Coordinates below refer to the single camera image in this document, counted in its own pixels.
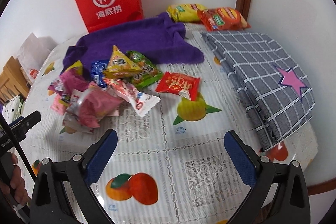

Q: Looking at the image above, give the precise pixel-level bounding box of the red square snack packet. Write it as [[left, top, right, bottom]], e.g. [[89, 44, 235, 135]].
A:
[[155, 72, 201, 101]]

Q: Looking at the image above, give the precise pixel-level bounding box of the white pink candy packet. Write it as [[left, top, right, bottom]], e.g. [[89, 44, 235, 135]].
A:
[[103, 78, 161, 118]]

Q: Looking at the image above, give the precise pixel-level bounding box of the yellow chips bag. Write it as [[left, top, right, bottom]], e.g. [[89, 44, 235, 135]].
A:
[[166, 3, 207, 23]]

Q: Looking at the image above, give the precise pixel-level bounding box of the green snack packet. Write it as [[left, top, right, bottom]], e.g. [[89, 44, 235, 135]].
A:
[[126, 51, 163, 90]]

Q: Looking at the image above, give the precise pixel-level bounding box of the purple towel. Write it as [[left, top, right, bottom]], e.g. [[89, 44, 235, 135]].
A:
[[63, 12, 205, 78]]

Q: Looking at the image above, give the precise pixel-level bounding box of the yellow triangular snack packet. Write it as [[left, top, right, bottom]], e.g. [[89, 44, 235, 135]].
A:
[[103, 46, 142, 79]]

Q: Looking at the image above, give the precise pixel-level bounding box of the white plastic bag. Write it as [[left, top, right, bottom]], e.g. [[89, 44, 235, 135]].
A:
[[17, 33, 57, 85]]

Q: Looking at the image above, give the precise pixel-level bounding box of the grey checked folded cloth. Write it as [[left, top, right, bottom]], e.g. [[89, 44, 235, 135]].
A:
[[201, 31, 315, 151]]

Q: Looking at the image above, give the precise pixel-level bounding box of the magenta yellow snack packet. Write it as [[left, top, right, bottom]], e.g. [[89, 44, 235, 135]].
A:
[[48, 60, 89, 98]]

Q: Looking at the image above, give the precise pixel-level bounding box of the wooden chair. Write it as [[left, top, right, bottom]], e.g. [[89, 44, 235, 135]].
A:
[[0, 56, 30, 104]]

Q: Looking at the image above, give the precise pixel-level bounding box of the orange red chips bag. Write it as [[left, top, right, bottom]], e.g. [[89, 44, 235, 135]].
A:
[[197, 7, 251, 31]]

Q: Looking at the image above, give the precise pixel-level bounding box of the small pink square packet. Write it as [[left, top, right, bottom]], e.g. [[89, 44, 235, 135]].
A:
[[51, 94, 69, 115]]

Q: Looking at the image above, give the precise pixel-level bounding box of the person's left hand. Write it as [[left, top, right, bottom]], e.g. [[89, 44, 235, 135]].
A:
[[10, 153, 29, 206]]

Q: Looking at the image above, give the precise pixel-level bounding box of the large pink snack bag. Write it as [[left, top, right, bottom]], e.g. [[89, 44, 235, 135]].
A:
[[62, 85, 123, 134]]

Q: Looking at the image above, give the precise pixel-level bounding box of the blue cookie packet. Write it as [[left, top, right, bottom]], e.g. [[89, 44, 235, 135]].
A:
[[91, 60, 109, 88]]

